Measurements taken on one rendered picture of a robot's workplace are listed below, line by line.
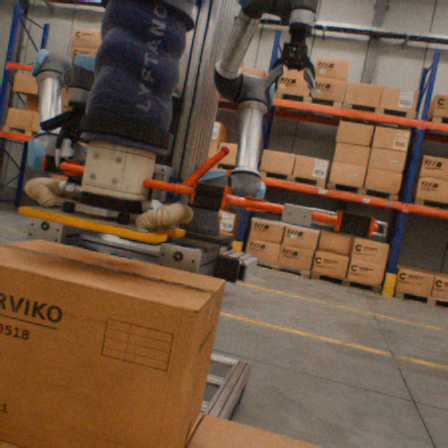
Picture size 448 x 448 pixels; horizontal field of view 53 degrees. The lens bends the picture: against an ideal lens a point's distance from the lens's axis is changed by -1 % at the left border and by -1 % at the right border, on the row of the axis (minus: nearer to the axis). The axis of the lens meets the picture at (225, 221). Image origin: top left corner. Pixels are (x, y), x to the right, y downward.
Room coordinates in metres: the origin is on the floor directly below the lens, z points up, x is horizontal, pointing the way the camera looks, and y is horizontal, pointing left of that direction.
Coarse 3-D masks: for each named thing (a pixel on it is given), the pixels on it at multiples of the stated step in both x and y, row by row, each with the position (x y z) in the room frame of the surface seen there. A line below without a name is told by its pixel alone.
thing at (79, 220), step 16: (32, 208) 1.07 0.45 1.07; (48, 208) 1.10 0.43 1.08; (64, 208) 1.08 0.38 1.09; (64, 224) 1.04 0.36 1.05; (80, 224) 1.04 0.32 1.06; (96, 224) 1.03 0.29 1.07; (112, 224) 1.04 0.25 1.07; (128, 224) 1.09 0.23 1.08; (144, 240) 1.01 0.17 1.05; (160, 240) 1.05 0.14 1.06
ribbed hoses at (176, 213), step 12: (36, 180) 1.11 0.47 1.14; (48, 180) 1.16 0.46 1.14; (36, 192) 1.08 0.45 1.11; (48, 192) 1.09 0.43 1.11; (48, 204) 1.08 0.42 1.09; (168, 204) 1.14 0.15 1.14; (180, 204) 1.17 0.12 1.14; (144, 216) 1.05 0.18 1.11; (156, 216) 1.04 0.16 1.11; (168, 216) 1.05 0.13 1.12; (180, 216) 1.08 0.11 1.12; (192, 216) 1.22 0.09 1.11; (144, 228) 1.05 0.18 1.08
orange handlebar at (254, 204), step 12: (60, 168) 1.18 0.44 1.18; (72, 168) 1.16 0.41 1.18; (84, 168) 1.16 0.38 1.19; (144, 180) 1.14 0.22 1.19; (180, 192) 1.13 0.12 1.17; (240, 204) 1.11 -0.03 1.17; (252, 204) 1.10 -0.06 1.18; (264, 204) 1.10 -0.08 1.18; (276, 204) 1.10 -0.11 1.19; (312, 216) 1.08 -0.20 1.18; (324, 216) 1.08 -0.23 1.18; (336, 216) 1.08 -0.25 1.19
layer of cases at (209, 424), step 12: (204, 420) 1.27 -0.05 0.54; (216, 420) 1.28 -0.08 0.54; (192, 432) 1.19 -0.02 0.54; (204, 432) 1.20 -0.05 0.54; (216, 432) 1.21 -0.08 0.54; (228, 432) 1.22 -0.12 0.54; (240, 432) 1.24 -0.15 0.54; (252, 432) 1.25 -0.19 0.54; (264, 432) 1.26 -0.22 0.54; (0, 444) 0.98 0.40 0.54; (12, 444) 0.99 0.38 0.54; (192, 444) 1.13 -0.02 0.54; (204, 444) 1.14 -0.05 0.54; (216, 444) 1.15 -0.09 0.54; (228, 444) 1.16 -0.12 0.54; (240, 444) 1.17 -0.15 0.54; (252, 444) 1.18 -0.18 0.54; (264, 444) 1.20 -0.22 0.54; (276, 444) 1.21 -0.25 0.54; (288, 444) 1.22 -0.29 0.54; (300, 444) 1.23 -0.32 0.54; (312, 444) 1.24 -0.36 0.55
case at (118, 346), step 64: (0, 256) 1.07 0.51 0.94; (64, 256) 1.22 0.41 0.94; (0, 320) 0.99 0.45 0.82; (64, 320) 0.97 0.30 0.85; (128, 320) 0.96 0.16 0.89; (192, 320) 0.94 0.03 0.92; (0, 384) 0.99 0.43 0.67; (64, 384) 0.97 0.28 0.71; (128, 384) 0.95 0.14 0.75; (192, 384) 1.05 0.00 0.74
